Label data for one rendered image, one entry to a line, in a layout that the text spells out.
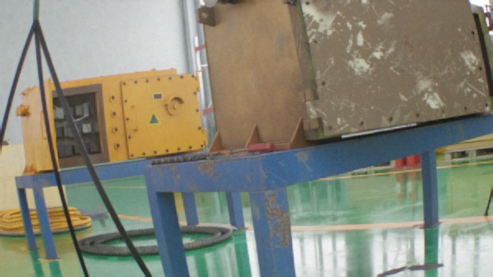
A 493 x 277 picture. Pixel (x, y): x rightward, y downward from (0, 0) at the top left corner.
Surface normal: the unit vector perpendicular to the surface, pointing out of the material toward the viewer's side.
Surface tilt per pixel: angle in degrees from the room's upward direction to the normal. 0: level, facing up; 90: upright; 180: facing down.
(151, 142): 90
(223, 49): 90
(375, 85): 90
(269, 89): 90
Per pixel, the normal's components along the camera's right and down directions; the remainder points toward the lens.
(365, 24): -0.11, 0.00
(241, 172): -0.81, 0.11
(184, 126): 0.58, -0.08
